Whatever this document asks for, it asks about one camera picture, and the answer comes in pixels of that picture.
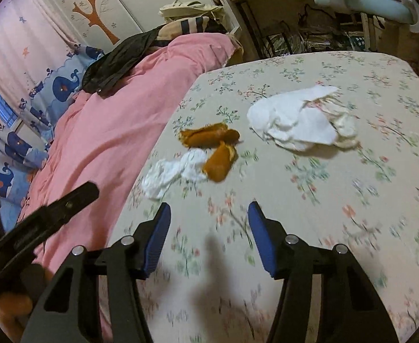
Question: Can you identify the cream crumpled paper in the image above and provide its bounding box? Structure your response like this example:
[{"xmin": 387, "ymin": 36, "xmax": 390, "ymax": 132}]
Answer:
[{"xmin": 315, "ymin": 96, "xmax": 361, "ymax": 149}]

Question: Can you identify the black jacket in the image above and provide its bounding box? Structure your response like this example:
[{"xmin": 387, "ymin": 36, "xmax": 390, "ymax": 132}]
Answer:
[{"xmin": 82, "ymin": 29, "xmax": 160, "ymax": 97}]

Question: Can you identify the whale print curtain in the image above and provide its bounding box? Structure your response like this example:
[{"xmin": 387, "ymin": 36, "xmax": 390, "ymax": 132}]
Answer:
[{"xmin": 0, "ymin": 41, "xmax": 104, "ymax": 222}]

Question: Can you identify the pink blanket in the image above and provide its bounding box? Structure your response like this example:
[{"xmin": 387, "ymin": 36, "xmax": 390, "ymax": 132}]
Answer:
[{"xmin": 14, "ymin": 33, "xmax": 237, "ymax": 343}]

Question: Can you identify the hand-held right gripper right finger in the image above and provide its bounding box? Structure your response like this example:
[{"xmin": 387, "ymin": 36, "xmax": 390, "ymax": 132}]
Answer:
[{"xmin": 248, "ymin": 201, "xmax": 399, "ymax": 343}]

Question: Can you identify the beige tote bag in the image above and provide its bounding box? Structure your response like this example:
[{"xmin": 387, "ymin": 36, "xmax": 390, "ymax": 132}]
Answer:
[{"xmin": 158, "ymin": 0, "xmax": 228, "ymax": 22}]

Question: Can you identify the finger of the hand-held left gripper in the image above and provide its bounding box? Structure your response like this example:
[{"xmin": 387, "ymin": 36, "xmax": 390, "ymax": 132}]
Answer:
[{"xmin": 0, "ymin": 182, "xmax": 100, "ymax": 281}]

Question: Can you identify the white wardrobe with tree decal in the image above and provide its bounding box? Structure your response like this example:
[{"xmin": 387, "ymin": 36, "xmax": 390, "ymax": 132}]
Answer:
[{"xmin": 39, "ymin": 0, "xmax": 217, "ymax": 55}]

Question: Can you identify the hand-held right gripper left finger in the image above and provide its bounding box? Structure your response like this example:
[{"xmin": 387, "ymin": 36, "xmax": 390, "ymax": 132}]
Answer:
[{"xmin": 20, "ymin": 202, "xmax": 172, "ymax": 343}]

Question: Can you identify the person's left hand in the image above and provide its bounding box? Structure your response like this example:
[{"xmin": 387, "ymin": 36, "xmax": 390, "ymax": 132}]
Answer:
[{"xmin": 0, "ymin": 291, "xmax": 34, "ymax": 334}]

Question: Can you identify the small crumpled white tissue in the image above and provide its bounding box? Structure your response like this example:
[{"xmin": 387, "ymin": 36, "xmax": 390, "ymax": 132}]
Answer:
[{"xmin": 141, "ymin": 149, "xmax": 208, "ymax": 201}]

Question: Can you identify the beige navy striped cloth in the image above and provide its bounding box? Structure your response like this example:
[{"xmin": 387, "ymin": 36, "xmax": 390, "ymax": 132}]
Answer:
[{"xmin": 156, "ymin": 15, "xmax": 228, "ymax": 49}]

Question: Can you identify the large crumpled white tissue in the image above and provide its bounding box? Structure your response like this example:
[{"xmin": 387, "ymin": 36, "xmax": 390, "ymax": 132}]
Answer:
[{"xmin": 247, "ymin": 86, "xmax": 342, "ymax": 151}]

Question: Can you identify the floral bed sheet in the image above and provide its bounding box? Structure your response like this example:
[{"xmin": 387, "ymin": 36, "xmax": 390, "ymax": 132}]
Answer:
[{"xmin": 104, "ymin": 51, "xmax": 419, "ymax": 343}]

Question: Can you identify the long orange peel piece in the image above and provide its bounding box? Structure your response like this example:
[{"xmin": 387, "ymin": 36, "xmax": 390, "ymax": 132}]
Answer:
[{"xmin": 179, "ymin": 122, "xmax": 240, "ymax": 148}]

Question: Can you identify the short orange peel piece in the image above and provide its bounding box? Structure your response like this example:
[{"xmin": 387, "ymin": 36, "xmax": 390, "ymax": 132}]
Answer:
[{"xmin": 203, "ymin": 142, "xmax": 237, "ymax": 183}]

